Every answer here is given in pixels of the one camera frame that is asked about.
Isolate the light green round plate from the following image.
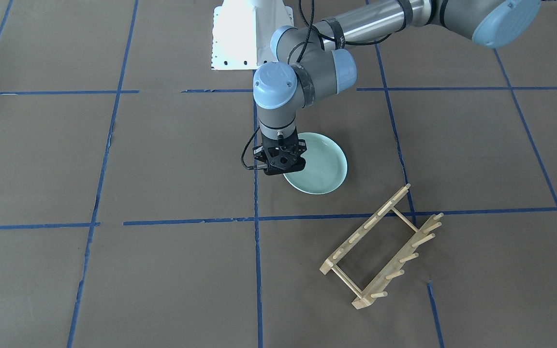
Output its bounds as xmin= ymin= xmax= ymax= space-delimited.
xmin=283 ymin=132 xmax=348 ymax=195

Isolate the brown paper table cover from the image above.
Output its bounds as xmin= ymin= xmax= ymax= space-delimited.
xmin=0 ymin=0 xmax=557 ymax=348

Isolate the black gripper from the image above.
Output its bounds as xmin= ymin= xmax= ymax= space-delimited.
xmin=253 ymin=134 xmax=307 ymax=175

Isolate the wooden plate rack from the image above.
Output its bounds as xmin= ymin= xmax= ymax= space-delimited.
xmin=319 ymin=183 xmax=443 ymax=310

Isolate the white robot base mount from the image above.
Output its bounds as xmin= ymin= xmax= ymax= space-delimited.
xmin=211 ymin=0 xmax=294 ymax=71

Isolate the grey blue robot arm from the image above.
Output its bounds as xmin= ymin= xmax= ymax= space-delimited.
xmin=247 ymin=0 xmax=540 ymax=175

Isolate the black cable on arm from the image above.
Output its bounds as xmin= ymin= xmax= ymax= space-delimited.
xmin=241 ymin=0 xmax=395 ymax=171

